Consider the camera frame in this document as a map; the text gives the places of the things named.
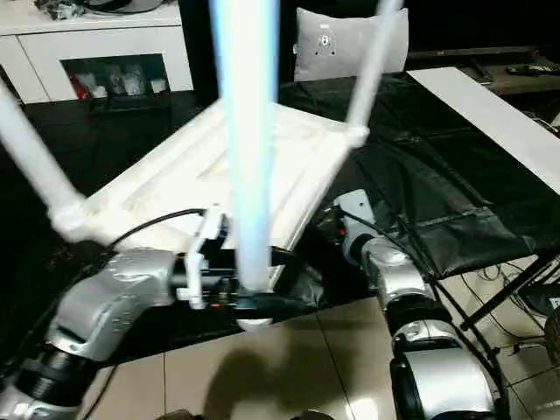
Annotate white plastic table leg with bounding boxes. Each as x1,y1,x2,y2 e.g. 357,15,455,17
208,0,281,333
0,80,88,242
345,0,406,141

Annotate black work mat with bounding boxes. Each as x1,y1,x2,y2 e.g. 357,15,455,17
0,72,560,373

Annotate black tripod leg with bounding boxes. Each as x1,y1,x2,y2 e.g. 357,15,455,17
458,253,560,332

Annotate white flat board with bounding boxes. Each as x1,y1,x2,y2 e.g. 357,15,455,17
406,66,560,196

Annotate grey cushion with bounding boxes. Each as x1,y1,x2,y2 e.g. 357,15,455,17
291,6,410,83

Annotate black box with yellow label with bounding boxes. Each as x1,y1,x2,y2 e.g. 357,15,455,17
181,0,303,95

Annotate white cabinet with glass doors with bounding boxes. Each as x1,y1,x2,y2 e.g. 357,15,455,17
0,0,193,104

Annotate grey rounded device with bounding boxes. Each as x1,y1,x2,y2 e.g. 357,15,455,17
89,0,163,14

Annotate dark tangled small object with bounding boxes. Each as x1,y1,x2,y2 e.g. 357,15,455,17
47,0,91,21

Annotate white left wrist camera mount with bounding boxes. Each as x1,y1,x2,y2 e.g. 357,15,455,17
177,203,231,311

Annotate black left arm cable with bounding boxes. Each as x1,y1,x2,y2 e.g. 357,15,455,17
0,208,211,382

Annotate thin floor cables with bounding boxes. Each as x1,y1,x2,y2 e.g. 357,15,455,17
476,257,560,351

